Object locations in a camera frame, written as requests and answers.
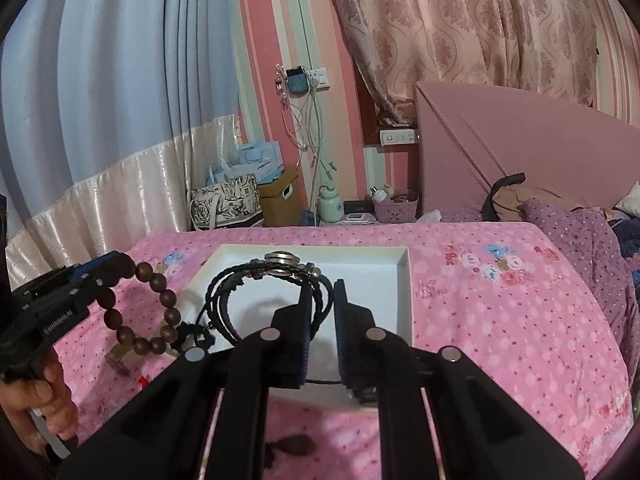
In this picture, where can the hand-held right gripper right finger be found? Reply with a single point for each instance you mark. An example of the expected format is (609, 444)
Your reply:
(343, 330)

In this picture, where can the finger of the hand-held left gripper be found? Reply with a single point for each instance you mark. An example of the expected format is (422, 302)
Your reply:
(75, 274)
(117, 267)

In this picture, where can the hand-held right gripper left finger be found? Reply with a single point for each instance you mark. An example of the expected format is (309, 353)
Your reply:
(303, 330)

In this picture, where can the white box tray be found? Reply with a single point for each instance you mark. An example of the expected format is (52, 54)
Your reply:
(365, 280)

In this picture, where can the beige hair claw clip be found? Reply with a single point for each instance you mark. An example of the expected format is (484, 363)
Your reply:
(225, 285)

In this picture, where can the person's left hand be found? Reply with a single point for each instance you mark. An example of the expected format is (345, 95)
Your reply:
(47, 400)

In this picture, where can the white satin curtain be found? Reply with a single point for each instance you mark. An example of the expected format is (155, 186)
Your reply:
(125, 195)

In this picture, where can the green water bottle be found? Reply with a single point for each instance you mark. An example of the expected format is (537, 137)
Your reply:
(330, 207)

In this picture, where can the small black box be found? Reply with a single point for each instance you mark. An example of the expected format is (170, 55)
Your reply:
(357, 207)

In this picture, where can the black and white tote bag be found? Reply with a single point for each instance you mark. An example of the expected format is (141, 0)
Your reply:
(227, 205)

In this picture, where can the purple plastic basket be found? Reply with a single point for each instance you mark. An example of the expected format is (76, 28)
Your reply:
(395, 211)

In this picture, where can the brown cardboard box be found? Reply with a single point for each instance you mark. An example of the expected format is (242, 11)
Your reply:
(277, 200)

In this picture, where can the small white bottle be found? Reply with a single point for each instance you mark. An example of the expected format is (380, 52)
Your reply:
(380, 194)

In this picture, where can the white tissue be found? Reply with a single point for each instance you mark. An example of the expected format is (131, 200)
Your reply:
(429, 217)

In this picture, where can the pink floral bedsheet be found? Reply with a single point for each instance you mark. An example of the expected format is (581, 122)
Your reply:
(500, 335)

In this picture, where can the blue gift bag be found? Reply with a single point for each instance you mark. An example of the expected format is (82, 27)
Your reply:
(260, 157)

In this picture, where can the blue curtain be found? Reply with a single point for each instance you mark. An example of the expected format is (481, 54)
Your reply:
(100, 85)

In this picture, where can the white power strip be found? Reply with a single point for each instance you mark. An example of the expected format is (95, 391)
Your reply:
(398, 137)

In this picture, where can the tan cloth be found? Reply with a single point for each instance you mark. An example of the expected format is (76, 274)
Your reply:
(525, 200)

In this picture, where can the purple polka-dot quilt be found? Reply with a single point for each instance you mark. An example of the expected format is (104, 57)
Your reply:
(585, 250)

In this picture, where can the pink headboard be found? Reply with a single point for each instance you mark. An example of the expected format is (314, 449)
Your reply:
(525, 150)

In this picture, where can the dark blue patterned cloth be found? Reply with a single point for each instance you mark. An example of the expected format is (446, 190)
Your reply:
(627, 237)

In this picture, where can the white pillow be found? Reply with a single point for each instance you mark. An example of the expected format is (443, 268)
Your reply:
(631, 206)

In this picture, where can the pink patterned curtain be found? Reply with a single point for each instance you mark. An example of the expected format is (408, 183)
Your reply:
(450, 20)

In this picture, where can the white wall socket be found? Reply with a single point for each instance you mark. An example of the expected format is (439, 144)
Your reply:
(320, 77)

